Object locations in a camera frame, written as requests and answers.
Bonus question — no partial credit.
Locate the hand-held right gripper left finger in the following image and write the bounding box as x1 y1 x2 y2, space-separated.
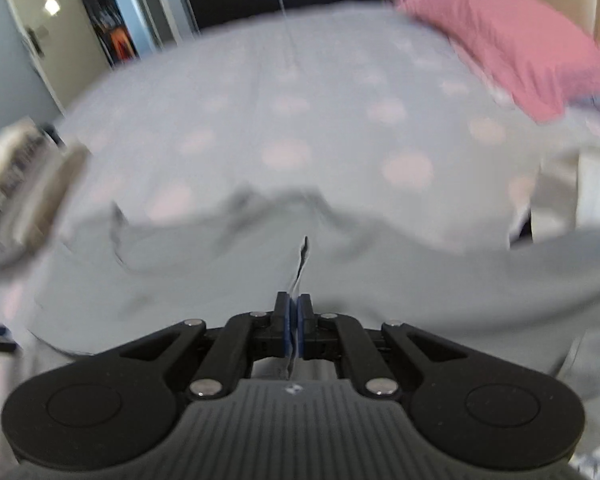
121 291 293 402

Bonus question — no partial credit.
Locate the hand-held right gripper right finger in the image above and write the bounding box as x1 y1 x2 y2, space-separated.
297 292 468 401

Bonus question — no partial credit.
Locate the grey t-shirt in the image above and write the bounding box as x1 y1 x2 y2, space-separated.
25 187 600 386

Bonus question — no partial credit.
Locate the black white patterned garment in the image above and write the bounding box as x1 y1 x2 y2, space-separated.
0 137 51 236

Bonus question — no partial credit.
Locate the folded cream garment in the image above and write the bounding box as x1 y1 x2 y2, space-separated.
0 119 46 171

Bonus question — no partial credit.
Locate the pink polka dot bedsheet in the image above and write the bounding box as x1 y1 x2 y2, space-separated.
0 2 600 461

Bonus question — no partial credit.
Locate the beige door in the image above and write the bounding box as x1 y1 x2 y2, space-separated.
0 0 113 116

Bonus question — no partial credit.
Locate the orange item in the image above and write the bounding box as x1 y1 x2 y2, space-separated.
107 27 133 61

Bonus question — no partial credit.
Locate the pink pillow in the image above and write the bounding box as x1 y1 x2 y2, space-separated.
395 0 600 123

